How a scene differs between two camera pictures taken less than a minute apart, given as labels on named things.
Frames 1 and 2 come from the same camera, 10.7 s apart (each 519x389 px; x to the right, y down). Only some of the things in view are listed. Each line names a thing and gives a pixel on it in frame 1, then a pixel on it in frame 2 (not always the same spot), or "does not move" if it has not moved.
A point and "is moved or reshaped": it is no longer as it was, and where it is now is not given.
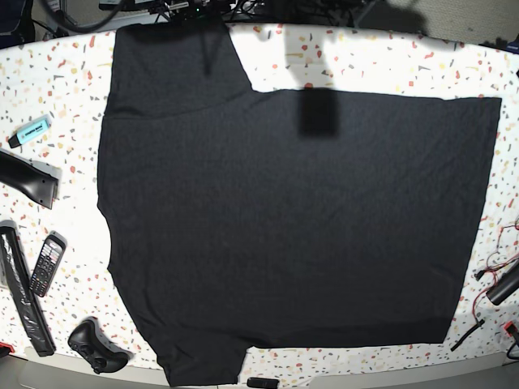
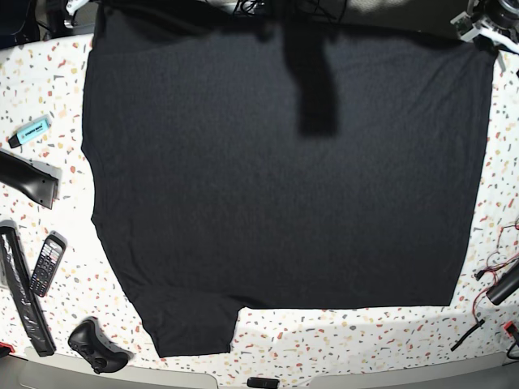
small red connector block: (510, 328) does not move
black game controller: (104, 352) does not move
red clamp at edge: (3, 344) does not move
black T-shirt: (240, 219) is moved or reshaped
